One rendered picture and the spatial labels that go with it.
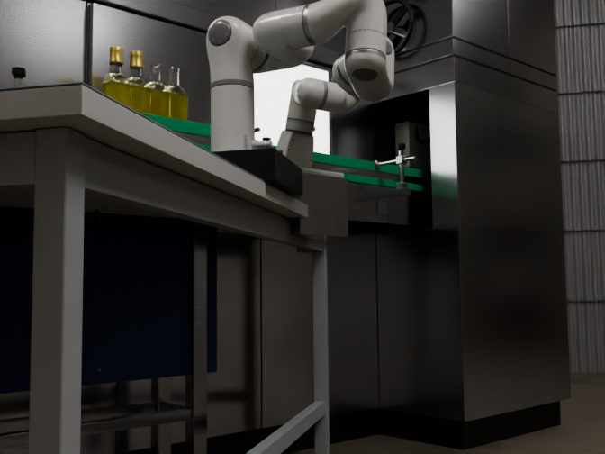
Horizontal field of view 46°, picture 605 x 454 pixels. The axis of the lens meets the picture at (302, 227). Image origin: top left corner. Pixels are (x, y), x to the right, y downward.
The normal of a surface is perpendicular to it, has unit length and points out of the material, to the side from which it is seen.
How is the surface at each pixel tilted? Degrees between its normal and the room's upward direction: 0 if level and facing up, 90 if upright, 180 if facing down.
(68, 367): 90
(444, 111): 90
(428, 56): 90
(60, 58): 90
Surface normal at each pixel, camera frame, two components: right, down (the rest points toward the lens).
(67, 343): 0.98, -0.03
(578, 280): -0.22, -0.08
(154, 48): 0.66, -0.07
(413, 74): -0.75, -0.05
